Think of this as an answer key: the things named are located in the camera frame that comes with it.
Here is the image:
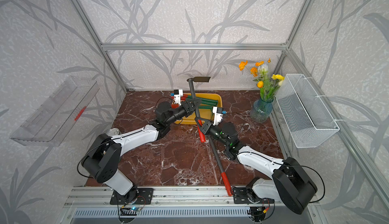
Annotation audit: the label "green small hoe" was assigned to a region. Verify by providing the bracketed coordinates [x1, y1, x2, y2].
[181, 94, 218, 104]
[199, 104, 218, 120]
[171, 98, 218, 110]

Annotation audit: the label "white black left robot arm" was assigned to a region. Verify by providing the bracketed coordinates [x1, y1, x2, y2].
[80, 98, 202, 196]

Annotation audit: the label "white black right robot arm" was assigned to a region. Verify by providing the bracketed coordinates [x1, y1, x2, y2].
[196, 117, 318, 214]

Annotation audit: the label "yellow plastic storage box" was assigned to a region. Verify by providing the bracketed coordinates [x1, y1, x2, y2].
[176, 93, 223, 125]

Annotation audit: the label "blue glass vase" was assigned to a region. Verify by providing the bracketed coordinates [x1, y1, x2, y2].
[250, 98, 273, 123]

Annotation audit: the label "upright metal tin can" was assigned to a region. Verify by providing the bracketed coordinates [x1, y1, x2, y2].
[106, 128, 121, 137]

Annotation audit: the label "orange yellow artificial flowers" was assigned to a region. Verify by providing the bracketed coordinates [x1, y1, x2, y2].
[249, 59, 285, 102]

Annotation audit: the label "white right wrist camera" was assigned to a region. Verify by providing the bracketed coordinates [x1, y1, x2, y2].
[212, 107, 227, 126]

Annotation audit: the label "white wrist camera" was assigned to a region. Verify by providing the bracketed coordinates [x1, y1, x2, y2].
[171, 89, 183, 106]
[212, 107, 227, 126]

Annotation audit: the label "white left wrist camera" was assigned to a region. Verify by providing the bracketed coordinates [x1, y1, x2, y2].
[171, 89, 183, 106]

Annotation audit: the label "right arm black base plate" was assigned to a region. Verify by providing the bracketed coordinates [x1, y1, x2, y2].
[232, 187, 275, 205]

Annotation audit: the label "white wire mesh basket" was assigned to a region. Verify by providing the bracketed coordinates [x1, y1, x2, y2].
[276, 74, 339, 149]

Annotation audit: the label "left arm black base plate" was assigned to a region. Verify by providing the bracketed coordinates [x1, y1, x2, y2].
[110, 187, 154, 206]

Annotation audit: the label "clear plastic wall shelf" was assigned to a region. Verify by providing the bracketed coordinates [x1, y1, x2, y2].
[10, 76, 99, 147]

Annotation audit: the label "aluminium front rail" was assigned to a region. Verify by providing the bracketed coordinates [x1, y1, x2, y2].
[64, 186, 235, 207]

